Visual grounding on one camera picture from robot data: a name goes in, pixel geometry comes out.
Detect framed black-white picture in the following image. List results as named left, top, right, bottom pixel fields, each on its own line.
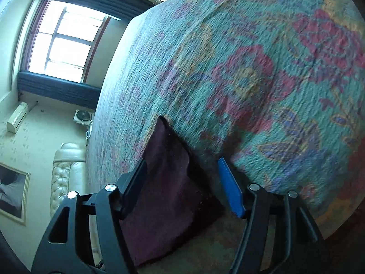
left=0, top=164, right=30, bottom=226

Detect white fan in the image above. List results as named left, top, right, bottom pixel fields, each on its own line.
left=73, top=110, right=93, bottom=126

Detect dark maroon pants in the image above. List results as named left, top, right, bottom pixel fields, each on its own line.
left=121, top=116, right=224, bottom=266

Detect window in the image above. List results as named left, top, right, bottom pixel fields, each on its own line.
left=21, top=0, right=110, bottom=83

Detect cream tufted headboard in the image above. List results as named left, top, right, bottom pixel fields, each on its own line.
left=50, top=142, right=87, bottom=217

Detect white air conditioner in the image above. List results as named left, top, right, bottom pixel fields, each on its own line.
left=6, top=101, right=29, bottom=134

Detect floral bedspread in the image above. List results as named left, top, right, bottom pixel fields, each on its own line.
left=85, top=0, right=365, bottom=274

